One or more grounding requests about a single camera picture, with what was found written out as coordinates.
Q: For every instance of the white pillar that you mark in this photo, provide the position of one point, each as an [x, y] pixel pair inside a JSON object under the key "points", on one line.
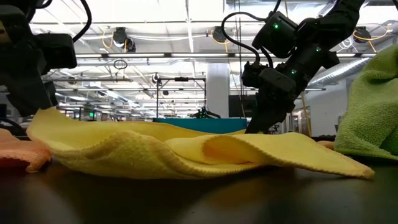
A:
{"points": [[217, 90]]}

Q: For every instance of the green microfiber towel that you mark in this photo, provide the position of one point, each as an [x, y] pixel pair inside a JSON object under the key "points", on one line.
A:
{"points": [[370, 109]]}

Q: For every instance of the blue plastic bin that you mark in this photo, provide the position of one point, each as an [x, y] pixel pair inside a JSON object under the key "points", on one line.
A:
{"points": [[202, 125]]}

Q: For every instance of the orange microfiber towel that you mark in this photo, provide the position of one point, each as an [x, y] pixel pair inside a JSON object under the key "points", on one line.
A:
{"points": [[326, 145], [18, 149]]}

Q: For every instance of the long light bar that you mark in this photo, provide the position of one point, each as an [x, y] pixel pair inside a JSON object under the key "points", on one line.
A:
{"points": [[140, 55]]}

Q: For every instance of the silver ventilation duct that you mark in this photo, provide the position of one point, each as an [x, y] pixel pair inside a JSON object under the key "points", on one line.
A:
{"points": [[335, 73]]}

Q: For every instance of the black wall screen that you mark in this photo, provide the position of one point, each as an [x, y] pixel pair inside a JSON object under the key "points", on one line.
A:
{"points": [[237, 105]]}

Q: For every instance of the black background robot arm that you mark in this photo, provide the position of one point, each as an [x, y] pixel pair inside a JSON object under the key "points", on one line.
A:
{"points": [[203, 113]]}

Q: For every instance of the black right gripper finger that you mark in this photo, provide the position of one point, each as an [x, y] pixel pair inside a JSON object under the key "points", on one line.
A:
{"points": [[267, 123]]}

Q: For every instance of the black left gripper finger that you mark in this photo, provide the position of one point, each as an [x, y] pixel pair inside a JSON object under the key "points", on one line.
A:
{"points": [[28, 104], [51, 93]]}

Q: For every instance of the yellow microfiber towel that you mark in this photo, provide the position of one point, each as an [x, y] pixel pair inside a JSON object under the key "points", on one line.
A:
{"points": [[124, 146]]}

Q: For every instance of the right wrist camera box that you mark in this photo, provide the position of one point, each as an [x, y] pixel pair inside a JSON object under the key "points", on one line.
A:
{"points": [[253, 74]]}

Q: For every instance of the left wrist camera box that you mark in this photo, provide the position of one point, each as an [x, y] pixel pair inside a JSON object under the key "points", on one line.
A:
{"points": [[56, 53]]}

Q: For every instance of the black camera rig frame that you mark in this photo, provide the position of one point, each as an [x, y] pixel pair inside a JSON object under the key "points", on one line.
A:
{"points": [[157, 96]]}

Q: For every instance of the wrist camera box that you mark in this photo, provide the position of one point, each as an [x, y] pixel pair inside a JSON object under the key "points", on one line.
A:
{"points": [[253, 74], [56, 53]]}

